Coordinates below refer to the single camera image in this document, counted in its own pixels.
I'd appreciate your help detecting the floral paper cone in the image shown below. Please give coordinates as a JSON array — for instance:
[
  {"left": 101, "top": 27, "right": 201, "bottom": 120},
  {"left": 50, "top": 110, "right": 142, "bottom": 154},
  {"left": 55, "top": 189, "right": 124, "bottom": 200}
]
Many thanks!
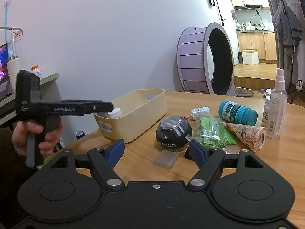
[{"left": 222, "top": 122, "right": 267, "bottom": 153}]

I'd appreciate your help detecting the person left hand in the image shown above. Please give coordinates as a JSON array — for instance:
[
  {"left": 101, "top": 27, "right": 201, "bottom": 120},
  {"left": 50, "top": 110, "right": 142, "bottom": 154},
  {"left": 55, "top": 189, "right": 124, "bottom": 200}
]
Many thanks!
[{"left": 11, "top": 120, "right": 64, "bottom": 156}]

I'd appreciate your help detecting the black gyro wrist ball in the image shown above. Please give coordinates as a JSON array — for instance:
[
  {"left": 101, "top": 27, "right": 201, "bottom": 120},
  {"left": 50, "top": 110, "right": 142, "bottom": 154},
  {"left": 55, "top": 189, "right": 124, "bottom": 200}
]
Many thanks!
[{"left": 156, "top": 115, "right": 192, "bottom": 152}]

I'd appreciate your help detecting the black clothes rack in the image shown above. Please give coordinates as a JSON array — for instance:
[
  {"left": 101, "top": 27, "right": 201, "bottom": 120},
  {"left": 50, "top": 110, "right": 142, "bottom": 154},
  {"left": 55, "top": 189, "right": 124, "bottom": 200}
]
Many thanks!
[{"left": 281, "top": 0, "right": 304, "bottom": 97}]

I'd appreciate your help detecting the teal plastic bottle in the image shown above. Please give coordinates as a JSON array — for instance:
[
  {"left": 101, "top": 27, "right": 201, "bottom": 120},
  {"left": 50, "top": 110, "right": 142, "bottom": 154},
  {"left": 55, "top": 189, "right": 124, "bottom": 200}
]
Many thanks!
[{"left": 218, "top": 100, "right": 258, "bottom": 126}]

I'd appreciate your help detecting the bag of green packets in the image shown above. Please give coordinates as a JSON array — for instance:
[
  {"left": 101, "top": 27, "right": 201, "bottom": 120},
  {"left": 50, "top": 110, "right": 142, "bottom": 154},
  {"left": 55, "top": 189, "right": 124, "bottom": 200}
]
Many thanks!
[{"left": 193, "top": 115, "right": 237, "bottom": 149}]

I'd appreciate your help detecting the small white pill bottle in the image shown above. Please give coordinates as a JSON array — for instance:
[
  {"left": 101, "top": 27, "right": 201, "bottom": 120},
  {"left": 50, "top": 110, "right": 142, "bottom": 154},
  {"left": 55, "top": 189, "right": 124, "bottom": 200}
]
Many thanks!
[{"left": 190, "top": 106, "right": 210, "bottom": 119}]

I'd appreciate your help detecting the cream plastic storage bin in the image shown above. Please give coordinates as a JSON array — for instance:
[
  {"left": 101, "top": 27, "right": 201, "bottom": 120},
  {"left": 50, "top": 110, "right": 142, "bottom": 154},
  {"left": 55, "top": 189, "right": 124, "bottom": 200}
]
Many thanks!
[{"left": 94, "top": 89, "right": 167, "bottom": 143}]

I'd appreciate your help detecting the clear spray bottle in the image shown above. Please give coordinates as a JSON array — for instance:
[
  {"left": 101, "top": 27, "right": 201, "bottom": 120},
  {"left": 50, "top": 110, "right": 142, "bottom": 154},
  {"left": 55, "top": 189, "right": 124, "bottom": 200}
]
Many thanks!
[{"left": 267, "top": 68, "right": 287, "bottom": 139}]

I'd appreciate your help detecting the large white pill bottle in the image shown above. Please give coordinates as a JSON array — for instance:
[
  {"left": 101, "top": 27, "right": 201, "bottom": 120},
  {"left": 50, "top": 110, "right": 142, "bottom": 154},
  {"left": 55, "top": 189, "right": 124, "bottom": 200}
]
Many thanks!
[{"left": 108, "top": 108, "right": 121, "bottom": 118}]

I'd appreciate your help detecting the purple cat exercise wheel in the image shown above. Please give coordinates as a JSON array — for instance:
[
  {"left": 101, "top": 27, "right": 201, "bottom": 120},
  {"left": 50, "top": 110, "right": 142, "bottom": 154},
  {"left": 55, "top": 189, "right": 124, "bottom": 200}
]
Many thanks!
[{"left": 176, "top": 22, "right": 235, "bottom": 96}]

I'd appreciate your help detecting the orange cap white bottle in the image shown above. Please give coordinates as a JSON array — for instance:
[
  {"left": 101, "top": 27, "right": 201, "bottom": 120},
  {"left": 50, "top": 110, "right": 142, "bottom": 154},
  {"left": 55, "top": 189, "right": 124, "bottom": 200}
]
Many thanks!
[{"left": 31, "top": 65, "right": 42, "bottom": 79}]

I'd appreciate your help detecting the white box yellow lid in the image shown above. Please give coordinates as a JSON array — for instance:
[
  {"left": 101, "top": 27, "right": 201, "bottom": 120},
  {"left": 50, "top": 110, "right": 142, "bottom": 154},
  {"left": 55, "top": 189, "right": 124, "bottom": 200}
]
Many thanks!
[{"left": 241, "top": 49, "right": 259, "bottom": 65}]

